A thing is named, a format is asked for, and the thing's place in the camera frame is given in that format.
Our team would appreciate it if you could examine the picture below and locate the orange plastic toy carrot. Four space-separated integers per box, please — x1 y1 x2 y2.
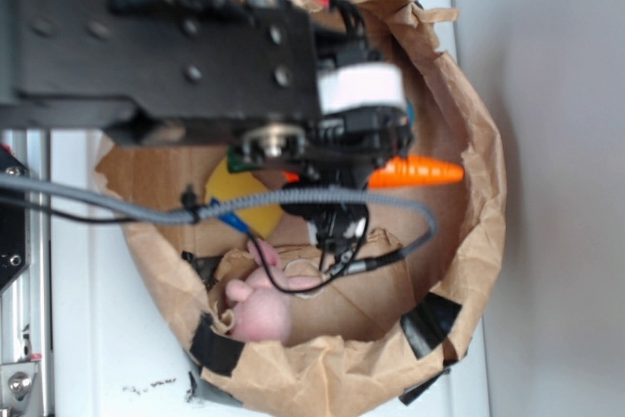
281 154 465 189

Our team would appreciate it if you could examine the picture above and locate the aluminium rail frame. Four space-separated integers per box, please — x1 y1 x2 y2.
0 128 54 417

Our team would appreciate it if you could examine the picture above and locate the brown paper bag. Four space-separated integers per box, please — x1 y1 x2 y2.
123 0 507 416

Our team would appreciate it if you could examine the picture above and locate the black cable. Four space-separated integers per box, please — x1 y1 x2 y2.
0 191 406 297

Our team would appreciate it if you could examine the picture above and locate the yellow sponge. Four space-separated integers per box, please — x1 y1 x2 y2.
203 158 285 240

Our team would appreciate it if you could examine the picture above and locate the white cylindrical camera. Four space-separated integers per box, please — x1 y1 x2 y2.
317 63 407 115

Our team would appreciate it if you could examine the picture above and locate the grey braided cable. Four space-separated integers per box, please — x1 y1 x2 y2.
0 174 438 262

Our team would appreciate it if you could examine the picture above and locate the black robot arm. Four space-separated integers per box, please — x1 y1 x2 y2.
1 0 412 254

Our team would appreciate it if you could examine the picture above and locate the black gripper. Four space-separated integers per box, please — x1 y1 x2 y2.
229 45 414 252

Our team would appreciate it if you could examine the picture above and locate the pink plush toy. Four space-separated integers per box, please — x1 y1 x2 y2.
226 239 321 345

